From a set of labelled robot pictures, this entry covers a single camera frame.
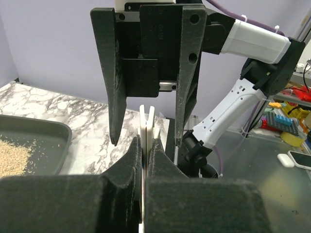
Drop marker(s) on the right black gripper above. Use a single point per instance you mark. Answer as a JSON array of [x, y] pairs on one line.
[[160, 46]]

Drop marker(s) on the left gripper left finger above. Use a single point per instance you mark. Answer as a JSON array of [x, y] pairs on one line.
[[105, 203]]

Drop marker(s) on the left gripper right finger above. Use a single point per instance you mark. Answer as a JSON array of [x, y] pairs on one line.
[[175, 203]]

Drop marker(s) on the dark grey litter tray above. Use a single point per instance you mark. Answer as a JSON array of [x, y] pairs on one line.
[[49, 142]]

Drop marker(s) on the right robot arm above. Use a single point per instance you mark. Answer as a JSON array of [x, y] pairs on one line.
[[271, 61]]

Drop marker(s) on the beige litter pile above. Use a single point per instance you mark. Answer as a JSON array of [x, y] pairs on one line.
[[13, 159]]

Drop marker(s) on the white earbuds case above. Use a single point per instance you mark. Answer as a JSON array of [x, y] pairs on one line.
[[285, 160]]

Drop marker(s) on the colourful toy bricks pile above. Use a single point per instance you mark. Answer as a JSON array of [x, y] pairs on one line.
[[291, 111]]

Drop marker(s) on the white smartphone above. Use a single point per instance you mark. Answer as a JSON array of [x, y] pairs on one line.
[[300, 160]]

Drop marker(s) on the yellow tape roll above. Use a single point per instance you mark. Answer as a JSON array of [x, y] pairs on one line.
[[293, 140]]

